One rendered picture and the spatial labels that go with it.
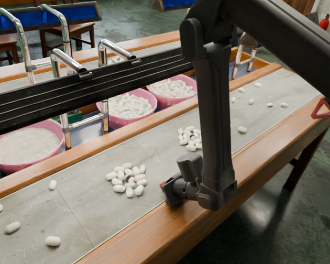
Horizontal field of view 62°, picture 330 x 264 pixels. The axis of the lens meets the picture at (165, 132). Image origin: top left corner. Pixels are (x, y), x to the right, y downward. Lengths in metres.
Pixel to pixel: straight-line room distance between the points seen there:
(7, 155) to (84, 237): 0.44
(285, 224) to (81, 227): 1.40
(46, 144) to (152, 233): 0.53
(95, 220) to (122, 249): 0.13
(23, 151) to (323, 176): 2.04
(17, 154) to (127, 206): 0.44
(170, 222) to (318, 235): 1.34
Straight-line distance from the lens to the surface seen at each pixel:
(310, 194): 2.22
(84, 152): 0.98
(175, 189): 0.78
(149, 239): 0.76
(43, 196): 0.91
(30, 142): 1.11
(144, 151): 1.01
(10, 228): 0.84
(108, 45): 0.85
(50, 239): 0.79
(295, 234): 1.93
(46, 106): 0.66
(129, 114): 1.21
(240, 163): 1.01
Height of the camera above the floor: 1.42
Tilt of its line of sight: 38 degrees down
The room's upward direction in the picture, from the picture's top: 7 degrees clockwise
